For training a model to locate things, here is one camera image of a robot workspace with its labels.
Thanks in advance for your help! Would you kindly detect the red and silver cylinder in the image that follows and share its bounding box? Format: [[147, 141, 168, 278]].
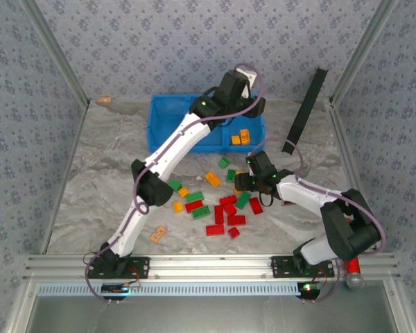
[[345, 216, 365, 291]]

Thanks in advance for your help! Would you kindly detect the aluminium frame leg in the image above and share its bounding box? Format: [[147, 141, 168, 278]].
[[383, 279, 416, 333], [5, 280, 40, 333]]

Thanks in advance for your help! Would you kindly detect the white slotted cable duct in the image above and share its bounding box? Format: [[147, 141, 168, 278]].
[[37, 281, 304, 298]]

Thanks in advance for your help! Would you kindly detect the long pale orange lego brick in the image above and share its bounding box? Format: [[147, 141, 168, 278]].
[[150, 225, 168, 244]]

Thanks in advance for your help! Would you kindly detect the black right gripper cable loop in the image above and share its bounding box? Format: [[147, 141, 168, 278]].
[[259, 189, 277, 208]]

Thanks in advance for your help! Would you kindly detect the aluminium table side rail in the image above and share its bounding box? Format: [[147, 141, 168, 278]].
[[40, 100, 91, 256], [324, 99, 401, 257]]

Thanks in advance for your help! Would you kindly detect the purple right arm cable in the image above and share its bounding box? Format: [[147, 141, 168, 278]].
[[251, 137, 388, 305]]

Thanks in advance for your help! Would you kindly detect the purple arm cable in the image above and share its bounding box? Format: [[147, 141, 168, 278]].
[[85, 63, 266, 305], [251, 137, 388, 305]]

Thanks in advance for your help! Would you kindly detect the aluminium frame post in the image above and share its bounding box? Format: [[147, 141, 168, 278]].
[[329, 0, 401, 105], [19, 0, 91, 107]]

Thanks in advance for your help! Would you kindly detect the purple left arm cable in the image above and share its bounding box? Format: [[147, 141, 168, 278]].
[[85, 63, 266, 305]]

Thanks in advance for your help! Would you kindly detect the blue three-compartment plastic bin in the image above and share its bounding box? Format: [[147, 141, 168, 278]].
[[146, 93, 268, 154]]

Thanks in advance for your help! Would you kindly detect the aluminium horizontal frame rail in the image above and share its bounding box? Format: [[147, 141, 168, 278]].
[[22, 253, 401, 281]]

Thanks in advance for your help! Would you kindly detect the grey metal lower panel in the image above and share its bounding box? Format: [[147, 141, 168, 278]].
[[27, 294, 399, 333]]

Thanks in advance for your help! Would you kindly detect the black plastic channel strip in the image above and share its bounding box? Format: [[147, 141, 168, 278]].
[[281, 67, 329, 155]]

